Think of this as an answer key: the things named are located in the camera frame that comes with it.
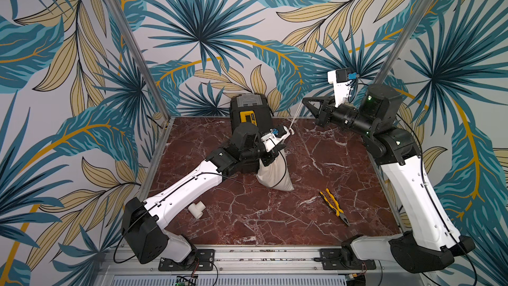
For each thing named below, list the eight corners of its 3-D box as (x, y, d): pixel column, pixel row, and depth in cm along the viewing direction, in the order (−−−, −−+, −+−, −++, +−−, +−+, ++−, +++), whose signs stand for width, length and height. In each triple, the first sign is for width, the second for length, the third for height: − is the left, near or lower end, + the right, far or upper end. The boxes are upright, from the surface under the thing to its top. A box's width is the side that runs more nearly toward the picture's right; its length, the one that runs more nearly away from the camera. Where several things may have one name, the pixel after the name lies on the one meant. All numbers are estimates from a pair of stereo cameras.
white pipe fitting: (188, 209, 87) (186, 207, 85) (199, 200, 90) (197, 197, 87) (197, 220, 84) (196, 218, 82) (208, 210, 87) (207, 208, 85)
